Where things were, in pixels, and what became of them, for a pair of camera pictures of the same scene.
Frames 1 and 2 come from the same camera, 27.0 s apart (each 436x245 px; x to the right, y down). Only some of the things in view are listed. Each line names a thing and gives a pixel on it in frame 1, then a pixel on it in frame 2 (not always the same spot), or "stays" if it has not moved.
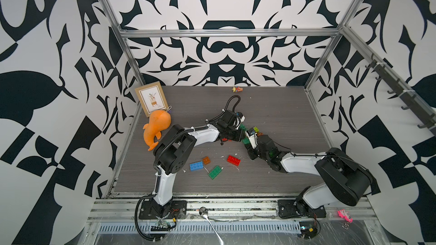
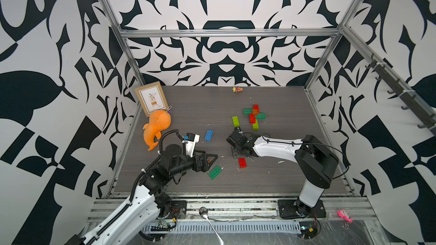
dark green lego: x=214 y=172 stays
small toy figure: x=237 y=89 stays
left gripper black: x=238 y=135 -> x=203 y=165
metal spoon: x=203 y=211 stays
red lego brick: x=234 y=160 -> x=242 y=161
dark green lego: x=243 y=127 -> x=261 y=116
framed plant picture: x=152 y=98 stays
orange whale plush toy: x=159 y=120 stays
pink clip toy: x=343 y=213 stays
